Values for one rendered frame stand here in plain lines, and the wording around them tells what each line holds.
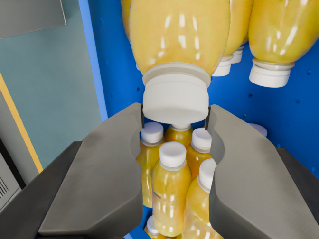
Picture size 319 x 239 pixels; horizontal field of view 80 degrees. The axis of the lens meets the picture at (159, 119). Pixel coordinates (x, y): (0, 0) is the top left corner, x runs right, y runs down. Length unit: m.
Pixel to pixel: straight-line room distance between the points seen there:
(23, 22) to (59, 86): 0.63
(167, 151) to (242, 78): 0.19
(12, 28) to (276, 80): 1.01
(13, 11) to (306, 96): 1.07
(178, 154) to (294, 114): 0.19
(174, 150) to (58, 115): 1.57
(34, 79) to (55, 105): 0.24
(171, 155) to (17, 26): 0.96
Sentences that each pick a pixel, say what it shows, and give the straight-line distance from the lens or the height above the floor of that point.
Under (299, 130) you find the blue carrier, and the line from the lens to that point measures 0.35.
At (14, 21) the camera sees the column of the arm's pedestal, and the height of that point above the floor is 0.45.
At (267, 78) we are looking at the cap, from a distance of 0.24.
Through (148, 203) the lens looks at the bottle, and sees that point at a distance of 0.42.
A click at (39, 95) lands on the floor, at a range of 1.78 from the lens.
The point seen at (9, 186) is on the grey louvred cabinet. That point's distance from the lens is 2.41.
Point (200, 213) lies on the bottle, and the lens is 0.28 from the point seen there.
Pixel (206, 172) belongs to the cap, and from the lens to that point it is 0.25.
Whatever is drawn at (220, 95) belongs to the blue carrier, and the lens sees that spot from 0.40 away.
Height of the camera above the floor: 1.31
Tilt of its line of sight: 58 degrees down
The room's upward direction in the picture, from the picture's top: 173 degrees counter-clockwise
